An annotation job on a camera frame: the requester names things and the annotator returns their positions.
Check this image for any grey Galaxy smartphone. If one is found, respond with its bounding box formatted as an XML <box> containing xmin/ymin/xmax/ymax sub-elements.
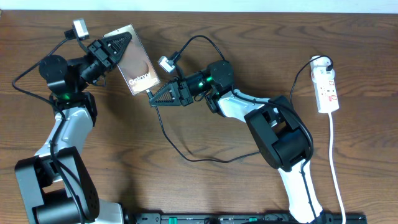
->
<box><xmin>103</xmin><ymin>24</ymin><xmax>160</xmax><ymax>95</ymax></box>

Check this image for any black USB charger cable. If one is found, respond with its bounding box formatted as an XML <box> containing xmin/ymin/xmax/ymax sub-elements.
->
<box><xmin>146</xmin><ymin>55</ymin><xmax>334</xmax><ymax>164</ymax></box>

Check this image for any white power strip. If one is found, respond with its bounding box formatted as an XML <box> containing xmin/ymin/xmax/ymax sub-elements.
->
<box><xmin>310</xmin><ymin>55</ymin><xmax>340</xmax><ymax>114</ymax></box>

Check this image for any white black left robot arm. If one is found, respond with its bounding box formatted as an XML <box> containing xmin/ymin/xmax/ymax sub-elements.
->
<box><xmin>14</xmin><ymin>32</ymin><xmax>132</xmax><ymax>223</ymax></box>

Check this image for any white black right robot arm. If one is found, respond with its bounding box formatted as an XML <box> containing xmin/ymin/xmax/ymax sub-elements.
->
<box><xmin>150</xmin><ymin>56</ymin><xmax>323</xmax><ymax>223</ymax></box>

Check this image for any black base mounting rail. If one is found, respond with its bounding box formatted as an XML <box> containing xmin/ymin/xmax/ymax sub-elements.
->
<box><xmin>124</xmin><ymin>212</ymin><xmax>368</xmax><ymax>224</ymax></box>

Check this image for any white power strip cord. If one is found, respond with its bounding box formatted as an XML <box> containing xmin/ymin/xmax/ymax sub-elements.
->
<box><xmin>328</xmin><ymin>112</ymin><xmax>347</xmax><ymax>224</ymax></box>

